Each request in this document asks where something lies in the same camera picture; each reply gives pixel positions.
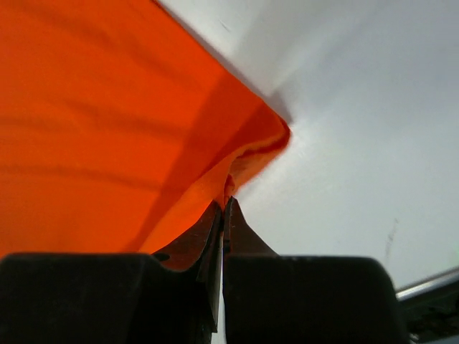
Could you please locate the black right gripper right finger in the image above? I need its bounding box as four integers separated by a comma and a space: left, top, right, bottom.
222, 199, 410, 343

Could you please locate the orange t-shirt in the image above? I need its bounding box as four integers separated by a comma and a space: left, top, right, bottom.
1, 1, 290, 255

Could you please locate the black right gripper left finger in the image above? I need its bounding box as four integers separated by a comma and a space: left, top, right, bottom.
1, 204, 222, 343

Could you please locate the aluminium front rail frame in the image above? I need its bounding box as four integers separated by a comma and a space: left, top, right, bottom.
396, 267, 458, 302

